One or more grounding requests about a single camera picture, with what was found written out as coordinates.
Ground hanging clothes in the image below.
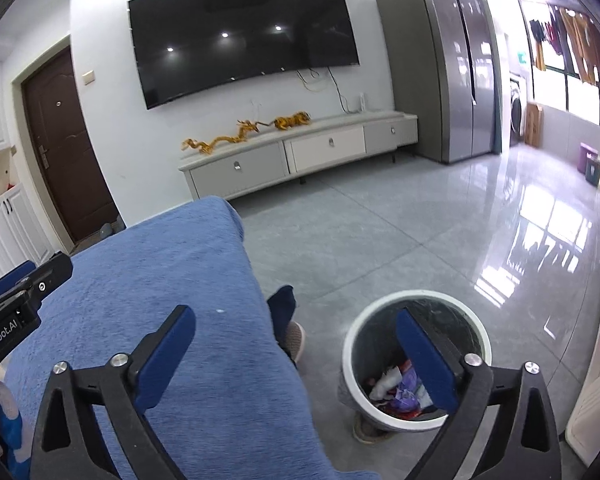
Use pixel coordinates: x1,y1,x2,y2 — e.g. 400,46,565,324
527,5,600,92

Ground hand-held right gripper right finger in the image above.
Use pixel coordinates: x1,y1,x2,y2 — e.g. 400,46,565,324
396,308,563,480

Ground golden tiger ornament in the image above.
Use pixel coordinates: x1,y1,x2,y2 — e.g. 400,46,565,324
273,112,312,131

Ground washing machine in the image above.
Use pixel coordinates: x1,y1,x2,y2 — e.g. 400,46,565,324
507,74,527,146

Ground cardboard box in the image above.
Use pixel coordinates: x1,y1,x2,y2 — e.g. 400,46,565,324
525,103,544,148

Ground person's leg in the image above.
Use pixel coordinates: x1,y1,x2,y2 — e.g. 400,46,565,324
266,285,300,346

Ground black wall television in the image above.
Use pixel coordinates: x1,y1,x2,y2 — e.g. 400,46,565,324
128,0,359,111

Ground person's left hand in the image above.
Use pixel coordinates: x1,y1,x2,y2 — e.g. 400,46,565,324
0,379,25,463

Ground golden dragon ornament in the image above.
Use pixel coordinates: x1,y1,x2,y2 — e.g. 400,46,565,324
181,119,271,156

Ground white trash bin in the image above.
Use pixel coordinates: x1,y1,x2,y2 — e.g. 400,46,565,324
337,290,492,433

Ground white floor cupboard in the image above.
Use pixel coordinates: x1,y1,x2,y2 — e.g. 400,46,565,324
0,182,53,273

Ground television cable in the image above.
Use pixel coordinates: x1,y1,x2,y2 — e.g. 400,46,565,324
295,67,363,113

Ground grey refrigerator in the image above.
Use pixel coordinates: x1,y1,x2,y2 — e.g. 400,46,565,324
372,0,503,164

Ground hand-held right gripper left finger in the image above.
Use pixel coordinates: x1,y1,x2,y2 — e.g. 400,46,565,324
30,304,197,480

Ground beige shoe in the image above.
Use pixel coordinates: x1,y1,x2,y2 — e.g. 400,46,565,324
280,321,306,363
352,407,396,444

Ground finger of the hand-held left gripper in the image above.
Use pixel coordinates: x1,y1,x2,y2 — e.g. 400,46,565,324
0,260,36,296
22,252,74,311

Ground white television cabinet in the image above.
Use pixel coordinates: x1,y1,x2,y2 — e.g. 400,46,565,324
178,110,419,202

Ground red snack wrapper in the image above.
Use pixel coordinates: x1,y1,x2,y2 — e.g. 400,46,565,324
387,405,435,419

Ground brown door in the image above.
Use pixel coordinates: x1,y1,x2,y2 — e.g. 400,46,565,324
21,46,118,246

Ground purple storage bin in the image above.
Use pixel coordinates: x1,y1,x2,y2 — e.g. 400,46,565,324
579,142,600,173

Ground purple and white wrapper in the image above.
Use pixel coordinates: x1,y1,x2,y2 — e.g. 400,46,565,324
392,370,425,411

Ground grey slippers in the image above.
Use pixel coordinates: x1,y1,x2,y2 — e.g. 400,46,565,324
97,215,126,241

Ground blue blanket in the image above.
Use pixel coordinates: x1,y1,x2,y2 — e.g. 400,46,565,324
0,196,381,480

